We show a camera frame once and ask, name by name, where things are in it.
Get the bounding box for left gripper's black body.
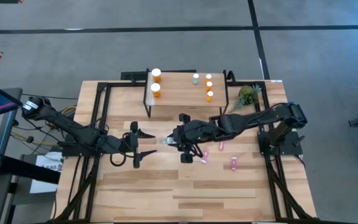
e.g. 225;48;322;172
105;121;141;169

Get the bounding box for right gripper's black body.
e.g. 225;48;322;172
172;113;216;164

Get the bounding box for large orange medicine bottle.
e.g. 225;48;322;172
150;83;162;99
151;68;162;83

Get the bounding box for wooden shelf with black legs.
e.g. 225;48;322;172
143;68;236;120

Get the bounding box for black power strip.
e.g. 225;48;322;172
120;70;149;81

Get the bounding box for green potted artificial plant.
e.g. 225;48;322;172
227;83;262;115

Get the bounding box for white paper sheet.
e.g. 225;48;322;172
29;151;64;194

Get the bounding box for black metal beam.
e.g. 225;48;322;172
0;151;61;185

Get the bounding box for grey monitor stand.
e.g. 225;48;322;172
0;88;23;180

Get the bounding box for left arm's black camera cable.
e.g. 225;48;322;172
109;151;127;167

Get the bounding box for left arm's black base plate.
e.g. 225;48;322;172
61;136;106;157

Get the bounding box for black floor cable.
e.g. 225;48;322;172
22;92;79;101

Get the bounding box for right arm's black base plate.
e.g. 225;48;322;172
257;130;306;156

